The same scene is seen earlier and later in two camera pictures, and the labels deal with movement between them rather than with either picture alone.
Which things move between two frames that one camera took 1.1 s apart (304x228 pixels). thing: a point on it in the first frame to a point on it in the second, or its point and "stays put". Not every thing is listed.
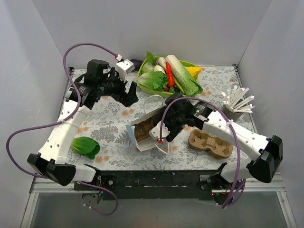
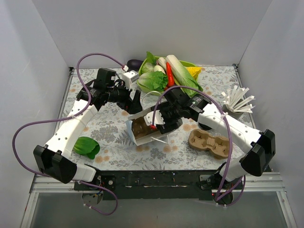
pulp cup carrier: x=142 y=130 stays put
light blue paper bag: x=152 y=104 to x=140 y=131
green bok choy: x=85 y=146 stays put
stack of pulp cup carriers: x=218 y=147 stays put
